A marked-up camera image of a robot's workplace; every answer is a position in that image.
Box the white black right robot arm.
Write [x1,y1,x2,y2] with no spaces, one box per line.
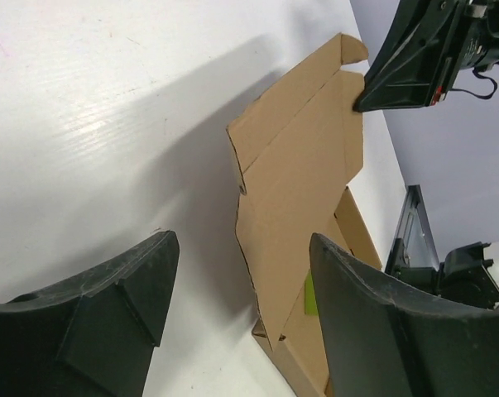
[353,1,499,309]

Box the green wooden block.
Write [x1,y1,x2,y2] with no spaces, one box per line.
[305,271,319,316]

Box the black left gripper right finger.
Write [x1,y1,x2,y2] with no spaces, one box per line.
[309,233,499,396]

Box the aluminium frame rail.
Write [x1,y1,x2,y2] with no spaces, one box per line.
[385,184,439,276]

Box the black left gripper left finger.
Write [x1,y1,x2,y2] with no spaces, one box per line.
[0,231,180,396]

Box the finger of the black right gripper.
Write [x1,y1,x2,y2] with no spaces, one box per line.
[367,1,460,83]
[353,16,461,112]

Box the brown cardboard box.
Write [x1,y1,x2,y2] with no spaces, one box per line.
[227,33,381,396]

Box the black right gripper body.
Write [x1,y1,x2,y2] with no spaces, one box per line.
[439,1,499,91]

